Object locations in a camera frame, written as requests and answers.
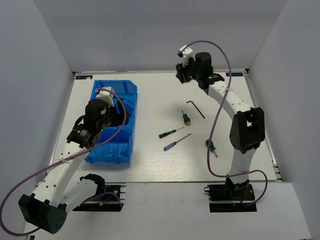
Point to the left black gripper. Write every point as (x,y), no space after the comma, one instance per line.
(118,117)

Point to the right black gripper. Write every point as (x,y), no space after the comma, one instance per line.
(180,71)

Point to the brown hex key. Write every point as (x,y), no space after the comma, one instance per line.
(191,102)

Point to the black green precision screwdriver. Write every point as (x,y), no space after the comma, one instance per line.
(165,134)

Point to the blue red screwdriver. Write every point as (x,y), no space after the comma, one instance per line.
(171,145)

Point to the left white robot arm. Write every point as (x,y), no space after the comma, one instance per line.
(48,205)

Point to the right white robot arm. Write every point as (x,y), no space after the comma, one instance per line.
(248,124)

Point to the green orange stubby screwdriver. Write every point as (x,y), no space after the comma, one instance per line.
(186,119)

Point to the right blue corner label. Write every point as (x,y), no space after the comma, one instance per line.
(234,74)

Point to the blue corner label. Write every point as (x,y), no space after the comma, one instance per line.
(83,77)
(234,74)

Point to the left blue corner label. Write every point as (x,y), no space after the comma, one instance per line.
(83,77)

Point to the dark green stubby screwdriver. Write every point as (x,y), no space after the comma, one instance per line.
(211,146)

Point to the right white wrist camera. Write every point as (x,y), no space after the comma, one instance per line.
(185,53)

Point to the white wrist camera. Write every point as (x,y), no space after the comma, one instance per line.
(106,94)
(185,53)

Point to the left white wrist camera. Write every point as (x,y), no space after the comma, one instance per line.
(106,94)

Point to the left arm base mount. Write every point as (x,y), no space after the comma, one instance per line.
(110,199)

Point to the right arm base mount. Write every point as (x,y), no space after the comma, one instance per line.
(230,198)

